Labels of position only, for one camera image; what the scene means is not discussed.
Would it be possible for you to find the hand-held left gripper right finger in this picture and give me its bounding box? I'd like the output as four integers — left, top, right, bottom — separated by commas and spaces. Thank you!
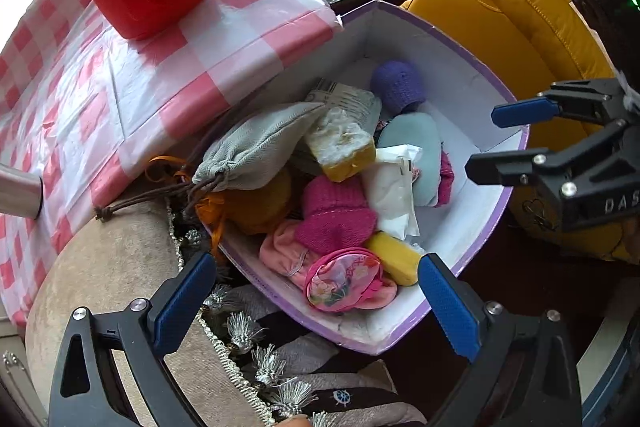
417, 253, 583, 427

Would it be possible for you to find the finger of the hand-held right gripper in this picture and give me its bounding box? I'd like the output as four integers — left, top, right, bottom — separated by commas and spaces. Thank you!
465, 119, 630, 188
492, 78, 631, 128

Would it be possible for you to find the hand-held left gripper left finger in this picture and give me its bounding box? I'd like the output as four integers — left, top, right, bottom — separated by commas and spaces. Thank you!
47, 251, 236, 427

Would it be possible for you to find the plain yellow sponge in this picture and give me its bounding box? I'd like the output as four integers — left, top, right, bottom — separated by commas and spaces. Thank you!
365, 231, 426, 288

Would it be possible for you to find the purple white cardboard box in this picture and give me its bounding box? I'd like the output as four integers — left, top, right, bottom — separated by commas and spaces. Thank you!
197, 0, 531, 355

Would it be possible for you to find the light blue fabric pouch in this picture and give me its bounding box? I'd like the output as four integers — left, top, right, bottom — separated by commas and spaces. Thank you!
376, 112, 443, 208

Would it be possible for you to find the pink coin purse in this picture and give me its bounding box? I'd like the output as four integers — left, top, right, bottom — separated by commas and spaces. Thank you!
305, 248, 385, 313

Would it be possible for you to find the pink cloth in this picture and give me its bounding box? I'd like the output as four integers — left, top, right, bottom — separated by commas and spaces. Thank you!
259, 219, 398, 310

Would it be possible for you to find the white plastic packet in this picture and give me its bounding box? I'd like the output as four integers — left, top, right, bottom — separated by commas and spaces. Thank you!
360, 144, 426, 240

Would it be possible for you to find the purple knit sock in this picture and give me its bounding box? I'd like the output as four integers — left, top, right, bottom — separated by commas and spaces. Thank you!
370, 59, 427, 114

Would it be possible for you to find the orange organza bag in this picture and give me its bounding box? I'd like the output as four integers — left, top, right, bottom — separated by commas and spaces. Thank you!
147, 154, 296, 253

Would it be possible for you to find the magenta knit sock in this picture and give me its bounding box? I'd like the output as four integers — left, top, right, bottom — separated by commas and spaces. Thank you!
294, 177, 378, 255

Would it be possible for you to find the grey drawstring pouch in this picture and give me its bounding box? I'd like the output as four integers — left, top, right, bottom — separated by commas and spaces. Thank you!
95, 101, 326, 223

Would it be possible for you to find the printed white packet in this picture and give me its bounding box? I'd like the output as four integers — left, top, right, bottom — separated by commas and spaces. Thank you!
305, 78, 382, 128

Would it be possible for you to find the silver tasselled trim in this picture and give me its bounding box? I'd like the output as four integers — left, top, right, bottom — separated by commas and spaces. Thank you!
170, 207, 341, 427

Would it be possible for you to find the yellow leather armchair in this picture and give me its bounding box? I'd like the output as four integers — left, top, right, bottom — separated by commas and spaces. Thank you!
400, 0, 640, 263

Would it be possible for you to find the dark striped cushion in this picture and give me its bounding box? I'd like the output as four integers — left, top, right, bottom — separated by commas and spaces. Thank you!
220, 284, 431, 427

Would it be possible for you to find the blue white round object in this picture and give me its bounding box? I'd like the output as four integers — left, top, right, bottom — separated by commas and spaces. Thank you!
577, 302, 640, 427

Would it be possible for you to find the red white checkered tablecloth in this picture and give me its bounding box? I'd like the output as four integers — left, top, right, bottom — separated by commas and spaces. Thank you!
0, 0, 346, 328

